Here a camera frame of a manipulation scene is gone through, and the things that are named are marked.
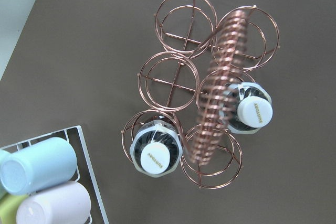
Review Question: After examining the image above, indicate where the copper wire bottle basket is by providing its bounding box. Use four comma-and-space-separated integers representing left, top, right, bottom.
121, 0, 280, 189

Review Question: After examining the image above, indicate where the tea bottle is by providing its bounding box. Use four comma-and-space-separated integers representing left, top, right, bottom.
224, 82, 273, 134
130, 119, 183, 178

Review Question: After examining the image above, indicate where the blue cup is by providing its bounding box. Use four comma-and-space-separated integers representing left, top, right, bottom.
1, 137, 77, 195

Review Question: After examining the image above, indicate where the pink cup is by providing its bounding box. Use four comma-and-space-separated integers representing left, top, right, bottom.
16, 181, 91, 224

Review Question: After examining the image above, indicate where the white cup rack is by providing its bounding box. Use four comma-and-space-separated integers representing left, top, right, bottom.
1, 125, 109, 224

